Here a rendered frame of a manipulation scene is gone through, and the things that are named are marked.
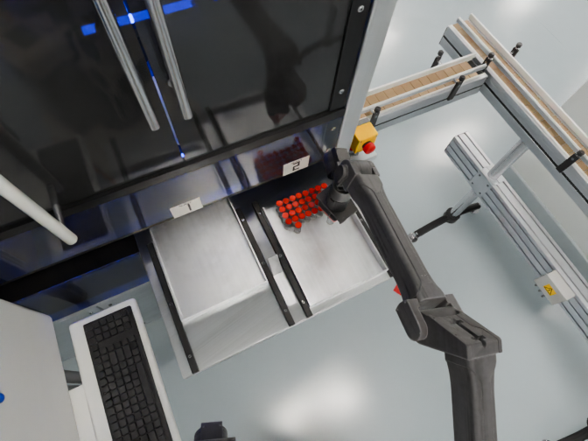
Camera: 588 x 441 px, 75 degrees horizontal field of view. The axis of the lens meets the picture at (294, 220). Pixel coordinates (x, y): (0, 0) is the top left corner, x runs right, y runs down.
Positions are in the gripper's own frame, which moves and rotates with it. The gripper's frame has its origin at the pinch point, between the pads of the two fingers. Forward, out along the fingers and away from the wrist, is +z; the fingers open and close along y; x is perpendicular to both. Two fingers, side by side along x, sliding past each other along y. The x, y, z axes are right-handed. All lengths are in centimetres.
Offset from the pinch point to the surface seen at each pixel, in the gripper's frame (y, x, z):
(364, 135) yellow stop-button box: 13.2, -25.2, -3.5
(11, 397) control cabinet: 10, 85, -8
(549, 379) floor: -111, -66, 98
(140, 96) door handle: 22, 32, -52
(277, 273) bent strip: -1.2, 20.9, 10.7
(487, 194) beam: -26, -86, 51
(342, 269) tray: -12.7, 5.0, 10.9
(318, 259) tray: -5.5, 8.5, 10.9
